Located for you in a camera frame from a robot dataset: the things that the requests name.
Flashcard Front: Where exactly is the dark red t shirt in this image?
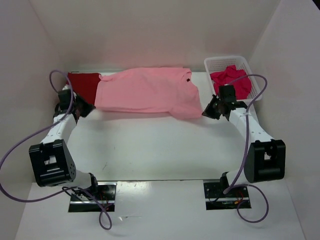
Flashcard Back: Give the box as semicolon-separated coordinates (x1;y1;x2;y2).
67;72;101;105

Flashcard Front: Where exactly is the light pink t shirt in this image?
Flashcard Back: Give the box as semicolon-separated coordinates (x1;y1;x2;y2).
94;67;203;120

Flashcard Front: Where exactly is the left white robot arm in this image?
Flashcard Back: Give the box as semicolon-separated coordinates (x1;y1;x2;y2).
28;89;100;200

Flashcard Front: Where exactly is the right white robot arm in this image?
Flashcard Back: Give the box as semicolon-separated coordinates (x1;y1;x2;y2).
202;95;286;197

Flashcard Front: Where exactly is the magenta t shirt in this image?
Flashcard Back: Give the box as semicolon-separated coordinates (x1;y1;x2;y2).
209;64;252;100

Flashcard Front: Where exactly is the white plastic basket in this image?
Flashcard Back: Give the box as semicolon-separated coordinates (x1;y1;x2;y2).
203;55;263;102

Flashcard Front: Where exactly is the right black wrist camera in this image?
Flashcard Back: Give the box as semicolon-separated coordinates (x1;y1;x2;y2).
218;85;237;103

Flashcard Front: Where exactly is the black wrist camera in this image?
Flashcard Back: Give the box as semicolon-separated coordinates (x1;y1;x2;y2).
218;85;237;103
58;89;72;111

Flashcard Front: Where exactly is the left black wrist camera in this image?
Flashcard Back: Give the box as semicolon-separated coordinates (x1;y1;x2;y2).
58;89;72;111

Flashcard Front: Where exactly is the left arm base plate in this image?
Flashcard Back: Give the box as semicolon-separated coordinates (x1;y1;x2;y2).
67;181;117;213

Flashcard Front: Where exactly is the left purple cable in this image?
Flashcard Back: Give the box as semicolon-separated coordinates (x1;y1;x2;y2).
0;69;113;230

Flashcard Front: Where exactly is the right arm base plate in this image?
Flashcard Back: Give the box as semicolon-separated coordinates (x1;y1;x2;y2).
203;179;252;211

